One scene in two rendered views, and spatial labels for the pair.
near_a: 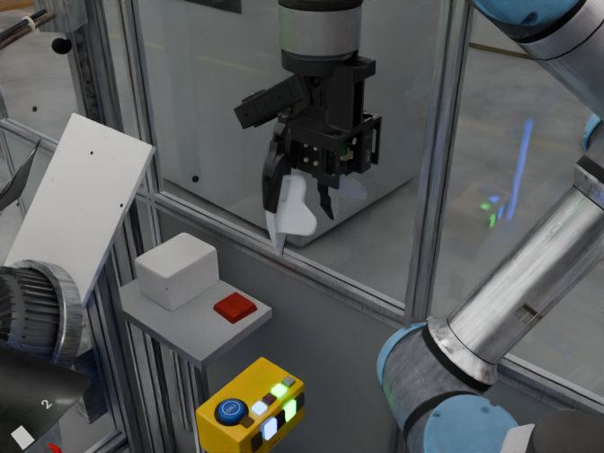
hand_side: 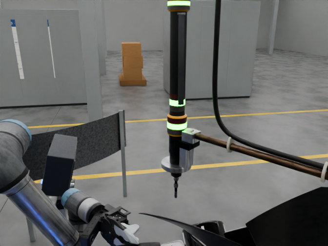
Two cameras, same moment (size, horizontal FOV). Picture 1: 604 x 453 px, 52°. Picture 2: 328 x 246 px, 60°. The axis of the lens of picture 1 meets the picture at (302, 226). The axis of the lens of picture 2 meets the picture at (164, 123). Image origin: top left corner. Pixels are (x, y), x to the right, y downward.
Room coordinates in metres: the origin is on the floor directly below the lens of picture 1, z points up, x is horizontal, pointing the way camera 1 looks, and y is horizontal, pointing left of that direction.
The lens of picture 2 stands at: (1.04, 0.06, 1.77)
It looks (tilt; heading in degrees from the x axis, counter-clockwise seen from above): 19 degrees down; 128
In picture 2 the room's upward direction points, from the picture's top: straight up
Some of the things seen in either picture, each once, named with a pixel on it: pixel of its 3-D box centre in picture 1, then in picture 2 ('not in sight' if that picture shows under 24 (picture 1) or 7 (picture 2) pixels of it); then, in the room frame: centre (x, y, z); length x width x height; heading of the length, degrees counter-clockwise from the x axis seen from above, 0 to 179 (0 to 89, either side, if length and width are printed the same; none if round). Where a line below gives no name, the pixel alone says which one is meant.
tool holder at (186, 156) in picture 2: not in sight; (179, 148); (0.71, 0.55, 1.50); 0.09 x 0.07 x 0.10; 176
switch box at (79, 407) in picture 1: (97, 368); not in sight; (1.11, 0.51, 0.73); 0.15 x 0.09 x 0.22; 141
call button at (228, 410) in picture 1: (231, 411); not in sight; (0.67, 0.11, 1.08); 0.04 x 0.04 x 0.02
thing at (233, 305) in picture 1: (235, 306); not in sight; (1.17, 0.16, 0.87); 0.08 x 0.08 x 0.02; 44
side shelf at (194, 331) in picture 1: (187, 306); not in sight; (1.20, 0.29, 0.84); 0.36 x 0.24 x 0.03; 51
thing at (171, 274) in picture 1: (173, 268); not in sight; (1.27, 0.33, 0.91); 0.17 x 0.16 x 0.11; 141
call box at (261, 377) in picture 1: (252, 416); not in sight; (0.70, 0.08, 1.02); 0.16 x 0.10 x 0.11; 141
